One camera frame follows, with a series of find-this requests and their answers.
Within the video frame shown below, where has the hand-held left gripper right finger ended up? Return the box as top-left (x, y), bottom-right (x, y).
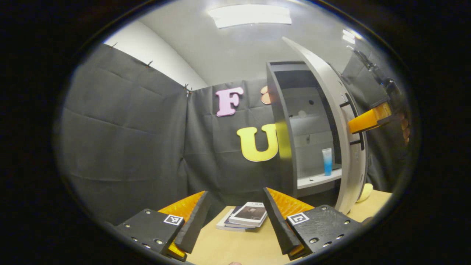
top-left (263, 187), bottom-right (363, 261)

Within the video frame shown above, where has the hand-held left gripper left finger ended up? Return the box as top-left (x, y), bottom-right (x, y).
top-left (114, 190), bottom-right (212, 262)

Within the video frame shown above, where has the grey cabinet door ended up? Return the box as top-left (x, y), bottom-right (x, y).
top-left (281, 36), bottom-right (368, 215)

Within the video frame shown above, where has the white and blue bottle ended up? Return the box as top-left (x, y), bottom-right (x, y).
top-left (322, 148), bottom-right (333, 176)

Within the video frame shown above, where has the grey cabinet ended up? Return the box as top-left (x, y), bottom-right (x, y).
top-left (266, 61), bottom-right (344, 199)

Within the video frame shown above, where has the grey book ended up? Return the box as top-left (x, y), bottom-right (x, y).
top-left (216, 208), bottom-right (254, 232)

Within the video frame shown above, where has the white portrait cover book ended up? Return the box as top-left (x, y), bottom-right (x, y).
top-left (229, 202), bottom-right (268, 227)

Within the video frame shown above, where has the dark blue book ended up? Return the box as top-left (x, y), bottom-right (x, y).
top-left (224, 206), bottom-right (258, 229)

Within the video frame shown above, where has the yellow round sponge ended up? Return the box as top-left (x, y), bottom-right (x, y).
top-left (356, 183), bottom-right (373, 203)

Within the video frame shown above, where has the black backdrop cloth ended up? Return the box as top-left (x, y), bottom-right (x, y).
top-left (55, 44), bottom-right (409, 225)

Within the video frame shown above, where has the black cabinet door handle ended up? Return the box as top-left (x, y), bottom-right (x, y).
top-left (339, 94), bottom-right (366, 151)

